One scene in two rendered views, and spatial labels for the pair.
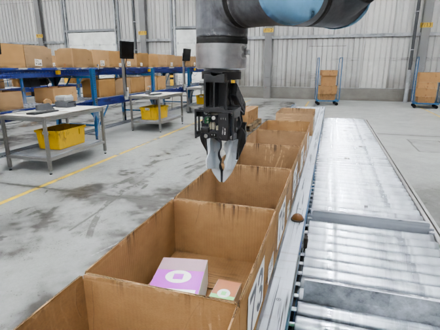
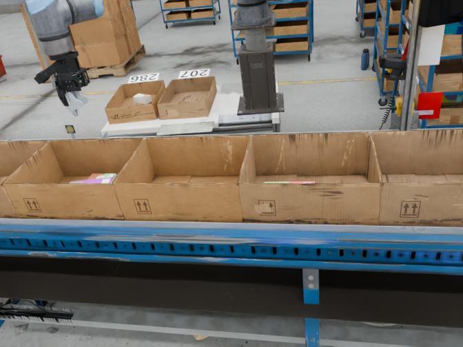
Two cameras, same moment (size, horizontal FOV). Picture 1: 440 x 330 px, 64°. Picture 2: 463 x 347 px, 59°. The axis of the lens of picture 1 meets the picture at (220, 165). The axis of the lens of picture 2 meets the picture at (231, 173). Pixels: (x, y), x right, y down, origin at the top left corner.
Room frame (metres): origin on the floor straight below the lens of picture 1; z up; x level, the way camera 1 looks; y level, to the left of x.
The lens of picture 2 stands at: (0.24, 1.33, 1.71)
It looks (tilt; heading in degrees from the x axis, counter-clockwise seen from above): 32 degrees down; 267
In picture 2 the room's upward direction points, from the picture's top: 8 degrees counter-clockwise
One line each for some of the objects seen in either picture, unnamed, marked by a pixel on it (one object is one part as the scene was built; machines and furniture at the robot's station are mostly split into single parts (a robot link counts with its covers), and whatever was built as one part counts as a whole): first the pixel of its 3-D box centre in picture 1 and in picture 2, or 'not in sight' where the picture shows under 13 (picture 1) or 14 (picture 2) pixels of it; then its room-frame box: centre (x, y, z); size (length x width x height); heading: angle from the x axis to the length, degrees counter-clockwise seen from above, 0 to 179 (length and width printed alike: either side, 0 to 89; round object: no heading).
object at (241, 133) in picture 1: (234, 136); not in sight; (0.67, -0.03, 1.28); 0.05 x 0.02 x 0.09; 76
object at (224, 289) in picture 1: (223, 302); (103, 182); (0.66, -0.01, 0.91); 0.10 x 0.06 x 0.05; 162
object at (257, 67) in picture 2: not in sight; (258, 76); (-0.08, -0.84, 0.91); 0.26 x 0.26 x 0.33; 78
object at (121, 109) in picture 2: not in sight; (138, 100); (0.63, -1.07, 0.80); 0.38 x 0.28 x 0.10; 81
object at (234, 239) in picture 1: (197, 270); (84, 180); (0.70, 0.05, 0.96); 0.39 x 0.29 x 0.17; 163
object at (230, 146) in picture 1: (228, 162); (79, 100); (0.65, -0.02, 1.23); 0.06 x 0.03 x 0.09; 166
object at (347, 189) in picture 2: not in sight; (309, 179); (-0.04, 0.28, 0.96); 0.39 x 0.29 x 0.17; 163
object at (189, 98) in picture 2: not in sight; (189, 96); (0.32, -1.00, 0.80); 0.38 x 0.28 x 0.10; 77
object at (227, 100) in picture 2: not in sight; (196, 105); (0.29, -1.01, 0.74); 1.00 x 0.58 x 0.03; 168
